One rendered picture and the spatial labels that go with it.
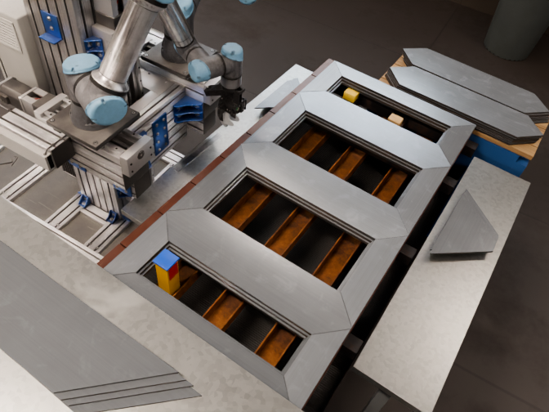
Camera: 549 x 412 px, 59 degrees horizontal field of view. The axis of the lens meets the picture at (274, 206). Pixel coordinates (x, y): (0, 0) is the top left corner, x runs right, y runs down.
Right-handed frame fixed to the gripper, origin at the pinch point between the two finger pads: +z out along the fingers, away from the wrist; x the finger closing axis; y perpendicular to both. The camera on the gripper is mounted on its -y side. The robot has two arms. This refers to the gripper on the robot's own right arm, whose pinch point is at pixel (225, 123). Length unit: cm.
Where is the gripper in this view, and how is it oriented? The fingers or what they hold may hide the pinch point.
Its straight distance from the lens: 199.1
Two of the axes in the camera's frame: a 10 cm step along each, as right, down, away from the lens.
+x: 5.5, -6.0, 5.8
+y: 8.3, 4.8, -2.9
